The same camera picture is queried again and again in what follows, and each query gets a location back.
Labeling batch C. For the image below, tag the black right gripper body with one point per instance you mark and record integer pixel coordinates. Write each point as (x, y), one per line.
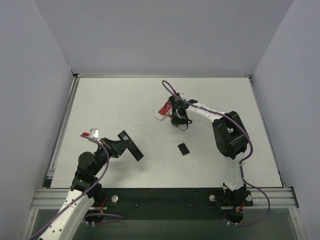
(178, 116)

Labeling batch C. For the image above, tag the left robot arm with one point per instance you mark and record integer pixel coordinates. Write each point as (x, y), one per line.
(85, 189)

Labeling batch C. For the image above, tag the black battery cover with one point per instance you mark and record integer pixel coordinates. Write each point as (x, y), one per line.
(183, 149)

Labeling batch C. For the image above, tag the red and white remote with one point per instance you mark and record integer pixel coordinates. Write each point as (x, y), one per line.
(164, 112)

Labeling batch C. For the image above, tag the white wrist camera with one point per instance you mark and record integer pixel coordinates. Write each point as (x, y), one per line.
(94, 133)
(182, 95)

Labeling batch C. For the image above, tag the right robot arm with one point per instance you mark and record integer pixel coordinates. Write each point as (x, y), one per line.
(230, 141)

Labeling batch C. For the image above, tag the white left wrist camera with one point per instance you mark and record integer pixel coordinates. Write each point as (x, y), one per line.
(94, 133)

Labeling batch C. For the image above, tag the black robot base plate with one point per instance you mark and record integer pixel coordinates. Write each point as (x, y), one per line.
(172, 203)

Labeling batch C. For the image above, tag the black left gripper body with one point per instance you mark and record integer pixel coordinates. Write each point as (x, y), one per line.
(130, 145)

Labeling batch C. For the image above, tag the black remote control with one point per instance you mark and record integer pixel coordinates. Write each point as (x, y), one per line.
(132, 147)

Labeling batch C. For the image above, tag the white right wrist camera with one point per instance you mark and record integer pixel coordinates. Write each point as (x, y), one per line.
(182, 95)

